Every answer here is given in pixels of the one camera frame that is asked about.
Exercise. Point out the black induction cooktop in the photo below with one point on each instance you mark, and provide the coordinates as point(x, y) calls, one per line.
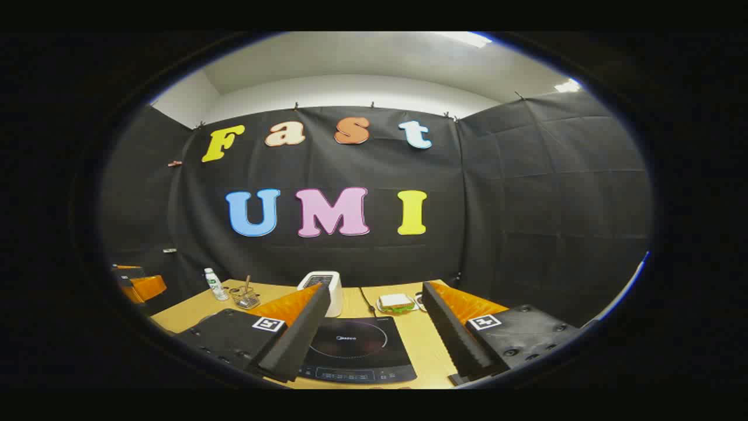
point(356, 351)

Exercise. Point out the white bottle with green label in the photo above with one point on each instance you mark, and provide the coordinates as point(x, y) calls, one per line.
point(216, 286)

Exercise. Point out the ceiling light panel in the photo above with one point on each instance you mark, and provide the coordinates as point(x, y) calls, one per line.
point(568, 86)

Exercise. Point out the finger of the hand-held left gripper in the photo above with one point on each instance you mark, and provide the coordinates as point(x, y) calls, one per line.
point(128, 272)
point(149, 287)

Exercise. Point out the black backdrop cloth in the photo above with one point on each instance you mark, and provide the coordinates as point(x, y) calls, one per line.
point(526, 204)

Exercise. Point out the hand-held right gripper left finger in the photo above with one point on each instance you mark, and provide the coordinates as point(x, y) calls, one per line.
point(298, 339)

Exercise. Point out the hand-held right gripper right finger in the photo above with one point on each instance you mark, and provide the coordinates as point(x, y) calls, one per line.
point(450, 333)

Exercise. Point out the white toaster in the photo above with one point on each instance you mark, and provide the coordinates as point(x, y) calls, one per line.
point(334, 292)

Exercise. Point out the sandwich with lettuce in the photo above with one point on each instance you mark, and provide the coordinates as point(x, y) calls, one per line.
point(396, 301)

